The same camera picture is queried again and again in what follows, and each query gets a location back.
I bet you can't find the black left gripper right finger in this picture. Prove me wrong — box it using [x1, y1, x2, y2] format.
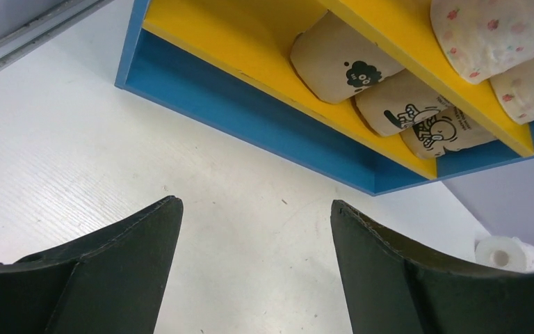
[330, 200, 534, 333]

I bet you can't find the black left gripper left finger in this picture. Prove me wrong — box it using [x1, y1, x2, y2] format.
[0, 196, 184, 333]

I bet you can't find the white floral paper roll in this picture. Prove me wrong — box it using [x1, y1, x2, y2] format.
[475, 236, 534, 273]
[489, 59, 534, 125]
[430, 0, 534, 84]

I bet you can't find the brown cartoon paper roll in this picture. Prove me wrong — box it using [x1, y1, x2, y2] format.
[400, 107, 496, 159]

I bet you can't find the blue pink yellow shelf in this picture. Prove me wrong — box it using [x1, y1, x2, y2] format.
[115, 1, 534, 196]

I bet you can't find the aluminium rail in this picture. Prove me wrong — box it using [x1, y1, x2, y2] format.
[0, 0, 109, 71]

